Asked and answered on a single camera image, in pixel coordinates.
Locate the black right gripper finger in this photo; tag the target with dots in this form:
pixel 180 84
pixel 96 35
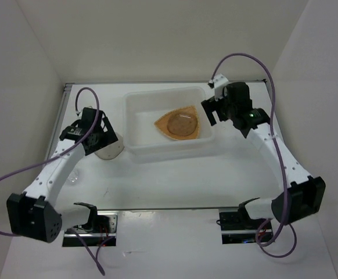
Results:
pixel 209 105
pixel 211 118

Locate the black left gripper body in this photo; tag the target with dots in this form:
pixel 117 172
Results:
pixel 99 129

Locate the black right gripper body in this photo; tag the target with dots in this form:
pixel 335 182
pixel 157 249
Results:
pixel 226 111

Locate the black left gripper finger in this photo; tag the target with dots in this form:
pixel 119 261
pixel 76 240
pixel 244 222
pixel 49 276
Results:
pixel 106 125
pixel 106 139

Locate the woven bamboo fan tray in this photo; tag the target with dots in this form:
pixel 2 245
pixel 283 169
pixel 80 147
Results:
pixel 161 124

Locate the smoky glass plate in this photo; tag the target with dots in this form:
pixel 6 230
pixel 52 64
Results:
pixel 111 151
pixel 182 124

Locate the translucent white plastic bin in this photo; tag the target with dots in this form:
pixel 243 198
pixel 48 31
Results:
pixel 142 109

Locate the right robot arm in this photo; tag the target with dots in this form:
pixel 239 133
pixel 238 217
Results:
pixel 301 193

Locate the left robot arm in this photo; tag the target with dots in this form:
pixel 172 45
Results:
pixel 32 213

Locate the small clear glass dish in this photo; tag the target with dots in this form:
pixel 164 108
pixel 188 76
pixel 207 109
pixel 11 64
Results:
pixel 73 176

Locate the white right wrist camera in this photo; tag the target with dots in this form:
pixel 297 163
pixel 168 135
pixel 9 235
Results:
pixel 218 83

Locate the aluminium table edge rail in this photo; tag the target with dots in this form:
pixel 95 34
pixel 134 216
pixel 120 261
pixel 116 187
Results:
pixel 60 115

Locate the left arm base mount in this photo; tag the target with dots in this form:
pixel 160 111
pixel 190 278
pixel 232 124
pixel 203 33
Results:
pixel 103 232

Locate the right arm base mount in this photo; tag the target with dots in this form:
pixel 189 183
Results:
pixel 235 229

